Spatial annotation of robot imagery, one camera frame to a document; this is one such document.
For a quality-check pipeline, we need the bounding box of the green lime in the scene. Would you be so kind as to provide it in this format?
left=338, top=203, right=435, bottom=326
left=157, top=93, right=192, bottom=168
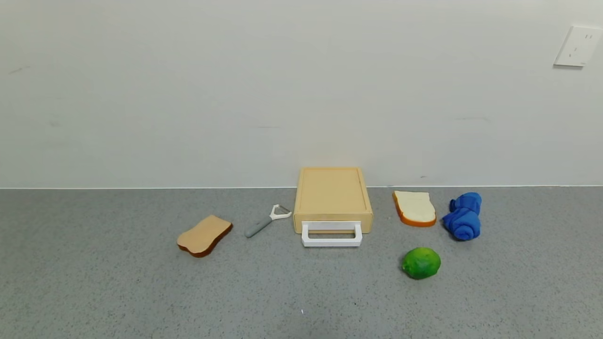
left=402, top=247, right=441, bottom=280

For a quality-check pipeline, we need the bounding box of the brown toast slice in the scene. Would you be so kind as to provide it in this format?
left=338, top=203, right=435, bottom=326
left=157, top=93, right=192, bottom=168
left=177, top=215, right=233, bottom=258

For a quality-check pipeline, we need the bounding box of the grey handled white peeler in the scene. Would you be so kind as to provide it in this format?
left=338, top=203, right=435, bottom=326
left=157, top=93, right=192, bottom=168
left=244, top=204, right=293, bottom=238

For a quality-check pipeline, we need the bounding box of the yellow drawer with white handle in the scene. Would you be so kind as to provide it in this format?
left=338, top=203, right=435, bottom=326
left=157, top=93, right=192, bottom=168
left=295, top=214, right=373, bottom=247

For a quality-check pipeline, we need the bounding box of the blue rolled towel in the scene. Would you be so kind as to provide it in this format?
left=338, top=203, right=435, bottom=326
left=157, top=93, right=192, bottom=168
left=442, top=192, right=482, bottom=241

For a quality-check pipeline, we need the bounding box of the white wall socket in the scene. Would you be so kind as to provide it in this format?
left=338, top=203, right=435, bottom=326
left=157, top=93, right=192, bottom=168
left=554, top=25, right=603, bottom=67

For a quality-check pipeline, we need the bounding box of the white bread slice orange crust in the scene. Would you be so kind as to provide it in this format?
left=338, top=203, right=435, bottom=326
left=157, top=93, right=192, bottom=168
left=392, top=190, right=437, bottom=227

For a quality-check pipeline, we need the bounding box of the yellow drawer case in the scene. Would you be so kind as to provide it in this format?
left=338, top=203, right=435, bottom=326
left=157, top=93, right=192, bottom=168
left=293, top=167, right=374, bottom=234

